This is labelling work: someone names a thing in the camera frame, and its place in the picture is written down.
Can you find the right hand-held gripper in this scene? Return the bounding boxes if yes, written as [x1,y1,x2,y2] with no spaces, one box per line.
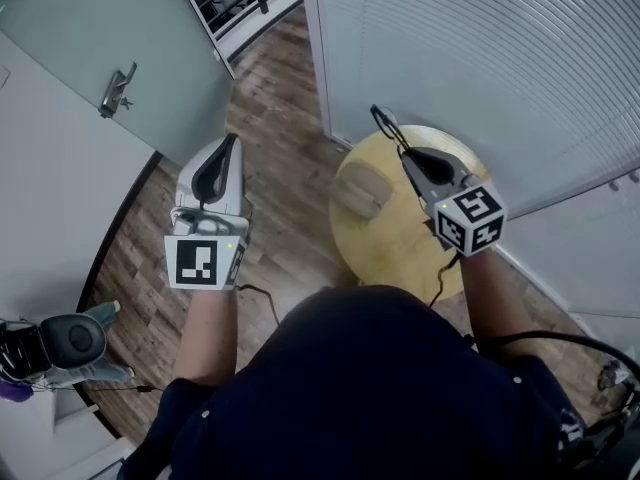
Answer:
[369,104,509,259]

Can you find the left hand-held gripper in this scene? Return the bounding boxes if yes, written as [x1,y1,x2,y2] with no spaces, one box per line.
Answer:
[163,132,252,291]

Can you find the beige glasses case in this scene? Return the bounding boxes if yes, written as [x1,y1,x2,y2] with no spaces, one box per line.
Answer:
[331,161,394,222]

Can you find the person's right forearm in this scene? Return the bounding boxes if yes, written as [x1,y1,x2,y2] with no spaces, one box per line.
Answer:
[456,248,540,365]

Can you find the person's left forearm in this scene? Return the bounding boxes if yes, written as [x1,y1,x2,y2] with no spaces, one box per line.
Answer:
[173,286,239,387]

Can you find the round wooden table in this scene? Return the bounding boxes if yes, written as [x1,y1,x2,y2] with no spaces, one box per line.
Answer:
[328,123,494,305]

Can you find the black rounded device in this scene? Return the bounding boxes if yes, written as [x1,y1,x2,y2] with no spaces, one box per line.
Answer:
[38,312,108,370]

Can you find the person's dark shirt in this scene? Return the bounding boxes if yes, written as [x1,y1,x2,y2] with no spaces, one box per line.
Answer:
[116,284,587,480]

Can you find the purple cloth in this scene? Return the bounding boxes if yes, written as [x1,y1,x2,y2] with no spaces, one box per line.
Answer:
[0,380,35,405]

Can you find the grey door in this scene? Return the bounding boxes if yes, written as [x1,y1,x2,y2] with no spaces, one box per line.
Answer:
[0,0,237,170]

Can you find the black equipment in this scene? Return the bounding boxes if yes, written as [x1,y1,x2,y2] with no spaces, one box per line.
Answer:
[564,357,640,480]

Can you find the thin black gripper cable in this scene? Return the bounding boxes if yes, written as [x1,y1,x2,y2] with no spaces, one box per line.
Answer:
[427,250,463,310]
[234,283,282,326]

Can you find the metal door handle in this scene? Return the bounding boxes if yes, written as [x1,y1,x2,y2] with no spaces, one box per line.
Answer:
[97,61,139,120]

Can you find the thick black cable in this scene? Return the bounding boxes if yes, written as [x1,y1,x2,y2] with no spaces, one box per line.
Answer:
[463,330,640,387]

